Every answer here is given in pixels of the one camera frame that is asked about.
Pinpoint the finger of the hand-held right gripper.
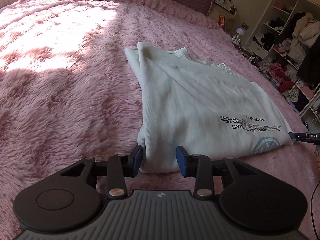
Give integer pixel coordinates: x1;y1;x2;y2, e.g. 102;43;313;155
288;132;306;142

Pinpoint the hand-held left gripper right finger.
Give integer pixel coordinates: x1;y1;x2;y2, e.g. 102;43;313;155
176;145;262;198

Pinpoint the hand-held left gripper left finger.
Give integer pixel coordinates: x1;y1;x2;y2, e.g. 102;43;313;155
60;145;143;197

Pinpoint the white printed sweatshirt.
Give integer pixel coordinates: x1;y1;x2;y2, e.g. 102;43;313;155
124;41;297;174

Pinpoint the pile of pink clothes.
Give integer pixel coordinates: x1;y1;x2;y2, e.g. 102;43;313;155
259;57;298;93

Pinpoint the white open wardrobe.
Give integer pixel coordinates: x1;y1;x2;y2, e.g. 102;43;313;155
246;0;320;125

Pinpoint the beige coat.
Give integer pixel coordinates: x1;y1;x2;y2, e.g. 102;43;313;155
287;12;320;65

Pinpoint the pink fluffy blanket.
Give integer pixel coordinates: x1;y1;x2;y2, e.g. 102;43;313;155
0;0;320;240

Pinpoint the black jacket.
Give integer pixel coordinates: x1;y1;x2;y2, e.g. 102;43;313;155
274;11;307;45

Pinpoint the cream bedside shelf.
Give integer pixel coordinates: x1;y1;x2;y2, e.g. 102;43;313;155
212;0;237;20

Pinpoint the black cable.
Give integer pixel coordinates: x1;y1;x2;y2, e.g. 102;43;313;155
310;187;320;232

